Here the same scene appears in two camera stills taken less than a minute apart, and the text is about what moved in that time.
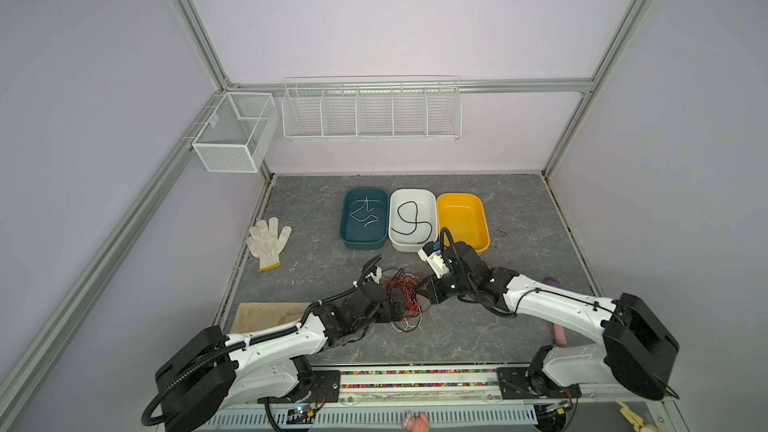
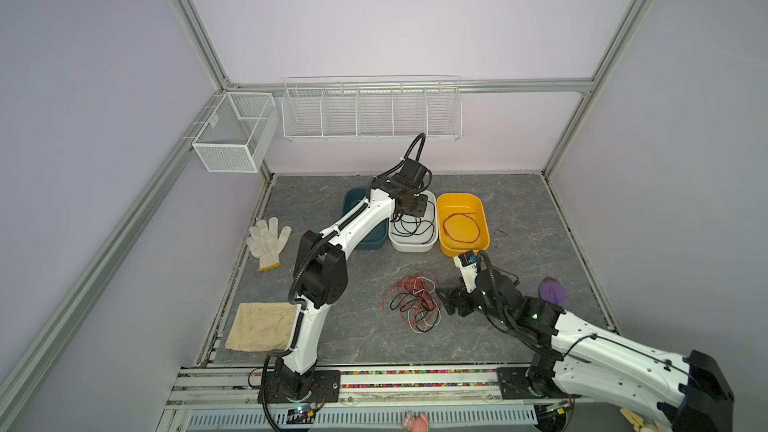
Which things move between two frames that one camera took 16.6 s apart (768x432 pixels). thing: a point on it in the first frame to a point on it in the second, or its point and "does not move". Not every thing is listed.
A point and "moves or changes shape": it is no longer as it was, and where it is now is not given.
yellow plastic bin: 464,216 does not move
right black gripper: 432,290 to 450,301
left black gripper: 398,307 to 422,206
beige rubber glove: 251,317 does not move
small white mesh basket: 240,133 does not move
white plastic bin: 412,218 does not move
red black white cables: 396,277 moves or changes shape
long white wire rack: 372,108 does not move
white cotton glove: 266,243 does not move
